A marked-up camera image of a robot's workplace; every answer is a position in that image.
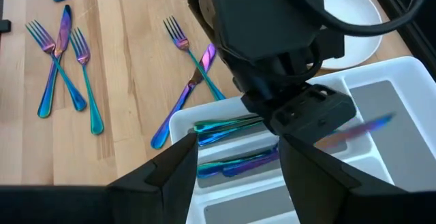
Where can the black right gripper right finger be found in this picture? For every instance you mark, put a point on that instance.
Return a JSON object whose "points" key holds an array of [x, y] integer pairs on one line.
{"points": [[327, 200]]}

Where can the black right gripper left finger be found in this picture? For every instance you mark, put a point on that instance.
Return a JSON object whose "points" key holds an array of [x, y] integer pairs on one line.
{"points": [[146, 200]]}

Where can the iridescent knife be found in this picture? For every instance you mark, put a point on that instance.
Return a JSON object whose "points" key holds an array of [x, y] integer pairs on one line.
{"points": [[64, 30], [211, 169], [361, 130], [161, 135]]}

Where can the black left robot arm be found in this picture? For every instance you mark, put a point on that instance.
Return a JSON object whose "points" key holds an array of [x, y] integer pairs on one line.
{"points": [[265, 13]]}

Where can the white cutlery tray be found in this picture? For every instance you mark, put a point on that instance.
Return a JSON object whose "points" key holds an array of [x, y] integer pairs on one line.
{"points": [[371, 162]]}

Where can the white plate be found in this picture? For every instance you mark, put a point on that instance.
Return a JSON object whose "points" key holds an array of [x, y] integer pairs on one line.
{"points": [[354, 52]]}

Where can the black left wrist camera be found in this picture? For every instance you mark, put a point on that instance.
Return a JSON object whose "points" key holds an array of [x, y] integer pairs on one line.
{"points": [[306, 115]]}

